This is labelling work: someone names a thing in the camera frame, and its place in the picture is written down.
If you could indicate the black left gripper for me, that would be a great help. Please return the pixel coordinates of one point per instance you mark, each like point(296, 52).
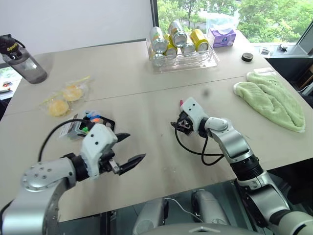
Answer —
point(107, 164)

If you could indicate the clear plastic bread bag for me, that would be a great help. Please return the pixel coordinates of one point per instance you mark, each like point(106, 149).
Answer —
point(78, 84)

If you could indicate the clear labelled small box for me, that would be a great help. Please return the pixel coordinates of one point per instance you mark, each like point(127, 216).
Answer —
point(69, 129)

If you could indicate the silver drink can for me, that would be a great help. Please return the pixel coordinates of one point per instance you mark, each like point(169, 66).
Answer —
point(158, 39)
point(188, 49)
point(178, 33)
point(158, 60)

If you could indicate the green folded towel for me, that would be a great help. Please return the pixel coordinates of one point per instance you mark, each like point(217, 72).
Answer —
point(271, 100)

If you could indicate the yellow drink can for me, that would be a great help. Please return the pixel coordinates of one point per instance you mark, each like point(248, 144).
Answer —
point(199, 40)
point(170, 49)

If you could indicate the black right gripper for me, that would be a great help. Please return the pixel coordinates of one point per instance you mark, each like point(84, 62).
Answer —
point(185, 124)

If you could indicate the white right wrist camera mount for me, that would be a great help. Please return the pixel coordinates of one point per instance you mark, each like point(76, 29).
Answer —
point(194, 110)

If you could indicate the grey water bottle black lid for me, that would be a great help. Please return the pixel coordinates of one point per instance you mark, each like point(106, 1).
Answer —
point(27, 66)

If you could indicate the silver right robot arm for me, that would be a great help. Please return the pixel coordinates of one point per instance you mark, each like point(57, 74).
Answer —
point(234, 144)

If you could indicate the grey robot leg housing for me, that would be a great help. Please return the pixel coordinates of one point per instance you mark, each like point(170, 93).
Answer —
point(210, 205)
point(149, 215)

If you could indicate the black desk organizer tray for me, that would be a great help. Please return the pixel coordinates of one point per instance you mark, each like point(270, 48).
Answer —
point(107, 121)

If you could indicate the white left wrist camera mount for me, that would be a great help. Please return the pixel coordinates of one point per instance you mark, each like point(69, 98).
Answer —
point(96, 144)

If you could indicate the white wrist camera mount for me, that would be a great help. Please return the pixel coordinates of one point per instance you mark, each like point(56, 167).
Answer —
point(194, 110)
point(96, 144)

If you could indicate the white paper card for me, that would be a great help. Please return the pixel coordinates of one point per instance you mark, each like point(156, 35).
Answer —
point(265, 70)

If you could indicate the grey robot torso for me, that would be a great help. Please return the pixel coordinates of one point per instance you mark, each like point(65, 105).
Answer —
point(200, 230)

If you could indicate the purple tissue box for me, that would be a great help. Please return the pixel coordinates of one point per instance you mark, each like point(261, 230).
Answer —
point(223, 39)

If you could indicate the clear plastic can bin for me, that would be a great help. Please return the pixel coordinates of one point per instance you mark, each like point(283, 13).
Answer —
point(190, 64)

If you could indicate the black round tape roll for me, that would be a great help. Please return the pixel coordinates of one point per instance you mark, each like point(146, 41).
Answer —
point(247, 56)

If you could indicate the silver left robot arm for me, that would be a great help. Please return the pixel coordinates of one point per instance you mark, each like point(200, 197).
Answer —
point(41, 186)

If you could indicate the yellow bread bun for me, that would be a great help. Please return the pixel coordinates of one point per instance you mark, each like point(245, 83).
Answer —
point(72, 93)
point(58, 108)

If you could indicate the black window frame post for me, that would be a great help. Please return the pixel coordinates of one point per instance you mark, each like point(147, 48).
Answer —
point(154, 19)

